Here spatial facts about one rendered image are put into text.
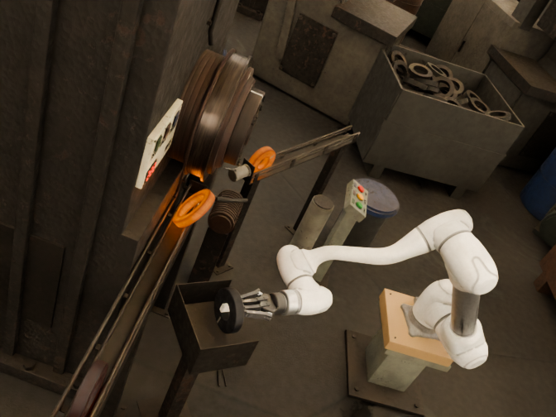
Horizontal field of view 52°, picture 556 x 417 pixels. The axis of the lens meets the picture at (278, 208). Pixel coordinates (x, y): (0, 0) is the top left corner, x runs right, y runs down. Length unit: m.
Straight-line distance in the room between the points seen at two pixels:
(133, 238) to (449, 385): 2.00
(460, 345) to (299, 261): 0.77
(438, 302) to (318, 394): 0.71
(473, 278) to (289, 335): 1.22
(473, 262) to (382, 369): 1.03
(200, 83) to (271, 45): 3.02
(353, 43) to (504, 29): 1.61
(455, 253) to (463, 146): 2.46
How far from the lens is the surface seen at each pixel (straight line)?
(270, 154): 2.66
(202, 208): 2.12
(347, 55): 4.66
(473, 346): 2.51
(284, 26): 4.76
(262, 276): 3.14
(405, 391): 3.04
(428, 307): 2.62
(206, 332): 2.01
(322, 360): 2.93
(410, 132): 4.22
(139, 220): 1.90
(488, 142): 4.49
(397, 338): 2.65
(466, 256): 2.01
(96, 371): 1.63
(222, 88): 1.85
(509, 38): 5.67
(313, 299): 2.08
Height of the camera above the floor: 2.14
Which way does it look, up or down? 36 degrees down
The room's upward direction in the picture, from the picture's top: 25 degrees clockwise
